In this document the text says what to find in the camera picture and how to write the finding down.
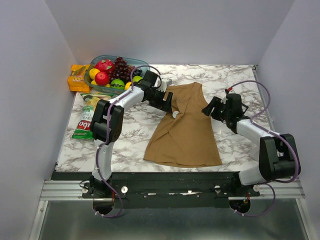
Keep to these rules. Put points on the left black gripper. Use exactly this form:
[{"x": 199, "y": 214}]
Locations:
[{"x": 165, "y": 105}]

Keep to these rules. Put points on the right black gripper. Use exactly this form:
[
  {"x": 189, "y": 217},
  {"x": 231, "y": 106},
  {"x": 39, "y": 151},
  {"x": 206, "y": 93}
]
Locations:
[{"x": 215, "y": 102}]

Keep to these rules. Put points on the white round brooch backing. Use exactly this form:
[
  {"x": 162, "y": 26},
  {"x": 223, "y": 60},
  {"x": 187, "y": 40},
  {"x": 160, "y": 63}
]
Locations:
[{"x": 175, "y": 114}]

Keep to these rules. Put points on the brown clothing garment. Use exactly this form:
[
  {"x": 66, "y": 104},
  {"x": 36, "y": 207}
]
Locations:
[{"x": 188, "y": 140}]

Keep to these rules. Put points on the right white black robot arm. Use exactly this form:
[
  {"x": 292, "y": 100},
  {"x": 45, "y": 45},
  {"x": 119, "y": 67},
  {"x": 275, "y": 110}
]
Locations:
[{"x": 276, "y": 154}]

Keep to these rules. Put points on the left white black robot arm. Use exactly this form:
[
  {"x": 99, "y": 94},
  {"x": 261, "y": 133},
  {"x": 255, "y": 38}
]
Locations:
[{"x": 107, "y": 122}]

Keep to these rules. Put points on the black brooch display box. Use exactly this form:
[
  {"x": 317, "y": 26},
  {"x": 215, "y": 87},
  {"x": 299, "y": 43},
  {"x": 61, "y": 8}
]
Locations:
[{"x": 244, "y": 108}]

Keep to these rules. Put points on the green lime right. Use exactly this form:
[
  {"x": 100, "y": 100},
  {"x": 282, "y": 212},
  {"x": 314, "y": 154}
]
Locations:
[{"x": 137, "y": 78}]

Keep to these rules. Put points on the yellow lemon front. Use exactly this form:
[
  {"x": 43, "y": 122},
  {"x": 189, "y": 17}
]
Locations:
[{"x": 127, "y": 86}]

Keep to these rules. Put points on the yellow lemon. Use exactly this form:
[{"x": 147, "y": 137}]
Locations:
[
  {"x": 93, "y": 72},
  {"x": 127, "y": 86}
]

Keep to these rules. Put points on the clear teal fruit bowl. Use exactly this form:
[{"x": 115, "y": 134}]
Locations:
[{"x": 140, "y": 69}]

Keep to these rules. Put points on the purple grape bunch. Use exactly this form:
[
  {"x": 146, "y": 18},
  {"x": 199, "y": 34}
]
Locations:
[{"x": 122, "y": 70}]

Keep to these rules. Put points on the white bottle black cap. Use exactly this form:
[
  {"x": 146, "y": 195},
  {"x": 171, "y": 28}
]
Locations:
[{"x": 254, "y": 153}]

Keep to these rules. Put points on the red apple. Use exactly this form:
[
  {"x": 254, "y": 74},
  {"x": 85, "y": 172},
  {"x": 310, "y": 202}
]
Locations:
[{"x": 102, "y": 78}]

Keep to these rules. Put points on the red dragon fruit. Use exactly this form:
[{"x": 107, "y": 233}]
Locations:
[{"x": 105, "y": 65}]

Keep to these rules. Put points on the yellow lemon left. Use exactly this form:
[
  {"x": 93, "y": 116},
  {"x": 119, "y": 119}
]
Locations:
[{"x": 93, "y": 72}]

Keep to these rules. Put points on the green cassava chips bag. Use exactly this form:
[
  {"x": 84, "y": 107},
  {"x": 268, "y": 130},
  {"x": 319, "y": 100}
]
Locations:
[{"x": 90, "y": 100}]

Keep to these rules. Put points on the orange snack packet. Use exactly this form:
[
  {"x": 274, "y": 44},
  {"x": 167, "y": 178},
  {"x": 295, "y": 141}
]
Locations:
[{"x": 76, "y": 80}]

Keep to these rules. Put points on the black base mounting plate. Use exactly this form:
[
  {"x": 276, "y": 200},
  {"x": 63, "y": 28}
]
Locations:
[{"x": 127, "y": 185}]

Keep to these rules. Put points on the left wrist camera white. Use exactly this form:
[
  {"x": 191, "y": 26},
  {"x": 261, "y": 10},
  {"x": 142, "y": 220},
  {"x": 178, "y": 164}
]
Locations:
[{"x": 164, "y": 84}]

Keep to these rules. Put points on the aluminium frame rail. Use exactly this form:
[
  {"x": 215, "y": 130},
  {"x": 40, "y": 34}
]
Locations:
[{"x": 76, "y": 190}]

